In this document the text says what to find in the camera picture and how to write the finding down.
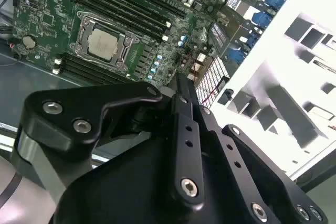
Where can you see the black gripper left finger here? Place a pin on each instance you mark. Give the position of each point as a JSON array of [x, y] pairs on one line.
[[78, 98]]

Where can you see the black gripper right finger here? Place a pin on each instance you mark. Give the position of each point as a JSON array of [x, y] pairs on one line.
[[233, 155]]

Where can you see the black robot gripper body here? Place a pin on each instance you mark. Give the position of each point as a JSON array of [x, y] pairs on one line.
[[126, 195]]

